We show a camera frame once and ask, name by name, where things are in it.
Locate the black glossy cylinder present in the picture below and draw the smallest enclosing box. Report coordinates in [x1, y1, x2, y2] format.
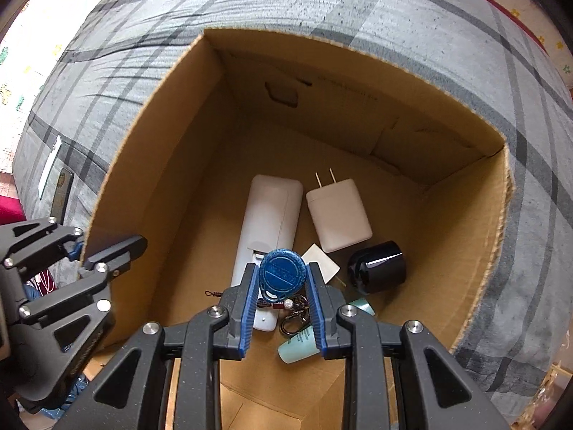
[347, 241, 407, 295]

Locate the wooden shelf with items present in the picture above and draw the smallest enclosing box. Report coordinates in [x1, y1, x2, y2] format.
[511, 363, 572, 430]

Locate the large white wall charger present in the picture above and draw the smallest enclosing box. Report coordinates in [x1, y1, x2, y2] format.
[306, 169, 373, 253]

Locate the small white charger cube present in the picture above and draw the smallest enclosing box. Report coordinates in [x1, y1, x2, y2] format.
[301, 244, 340, 285]

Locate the grey plaid bed sheet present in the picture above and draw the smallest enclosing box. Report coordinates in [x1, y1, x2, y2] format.
[13, 0, 572, 420]

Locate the white remote control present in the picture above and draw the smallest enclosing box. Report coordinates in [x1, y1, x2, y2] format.
[230, 174, 305, 333]

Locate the teal cosmetic tube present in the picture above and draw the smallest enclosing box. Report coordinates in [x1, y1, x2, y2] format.
[276, 297, 376, 365]

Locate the brass keyring with lanyard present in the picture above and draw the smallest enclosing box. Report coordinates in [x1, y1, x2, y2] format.
[204, 289, 311, 339]

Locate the brown cardboard box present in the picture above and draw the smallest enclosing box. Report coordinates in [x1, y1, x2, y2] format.
[90, 29, 512, 429]

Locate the blue round key fob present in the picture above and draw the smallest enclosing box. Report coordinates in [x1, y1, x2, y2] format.
[257, 249, 308, 303]

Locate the white tag on sheet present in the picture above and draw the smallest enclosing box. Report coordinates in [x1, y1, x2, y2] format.
[37, 135, 62, 199]

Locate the dark label on sheet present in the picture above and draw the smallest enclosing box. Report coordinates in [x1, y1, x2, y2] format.
[50, 167, 74, 224]

